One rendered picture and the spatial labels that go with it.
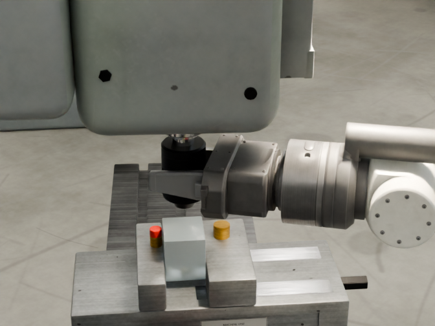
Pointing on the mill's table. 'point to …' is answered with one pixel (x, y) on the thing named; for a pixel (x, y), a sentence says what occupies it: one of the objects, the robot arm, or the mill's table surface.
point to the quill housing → (176, 65)
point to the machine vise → (97, 265)
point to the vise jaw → (229, 267)
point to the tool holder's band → (197, 149)
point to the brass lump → (221, 229)
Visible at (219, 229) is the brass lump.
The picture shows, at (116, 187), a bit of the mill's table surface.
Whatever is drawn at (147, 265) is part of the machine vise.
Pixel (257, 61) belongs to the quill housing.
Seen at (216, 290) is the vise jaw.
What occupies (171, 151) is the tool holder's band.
